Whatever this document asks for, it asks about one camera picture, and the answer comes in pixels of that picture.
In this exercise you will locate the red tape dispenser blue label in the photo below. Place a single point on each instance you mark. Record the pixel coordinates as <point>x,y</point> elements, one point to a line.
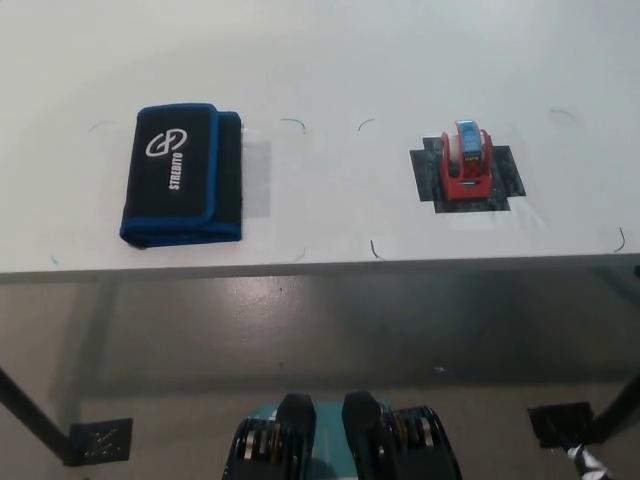
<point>465,186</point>

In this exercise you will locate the black floor tape patch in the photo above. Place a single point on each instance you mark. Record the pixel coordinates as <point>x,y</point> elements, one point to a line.
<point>100,442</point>
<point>555,422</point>

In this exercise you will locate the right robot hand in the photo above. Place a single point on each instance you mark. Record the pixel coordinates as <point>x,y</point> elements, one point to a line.
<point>582,462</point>

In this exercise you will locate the black tape patch on table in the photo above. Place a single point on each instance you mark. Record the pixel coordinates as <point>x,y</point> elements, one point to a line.
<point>506,172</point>

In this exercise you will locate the robot body black teal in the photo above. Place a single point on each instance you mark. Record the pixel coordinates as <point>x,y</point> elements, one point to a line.
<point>360,440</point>

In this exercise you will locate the black blue-trimmed Strebito pouch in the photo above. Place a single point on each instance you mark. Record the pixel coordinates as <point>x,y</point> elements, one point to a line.
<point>175,175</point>

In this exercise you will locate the black table leg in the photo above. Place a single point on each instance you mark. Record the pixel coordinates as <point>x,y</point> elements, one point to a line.
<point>620,405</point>
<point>30,415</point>

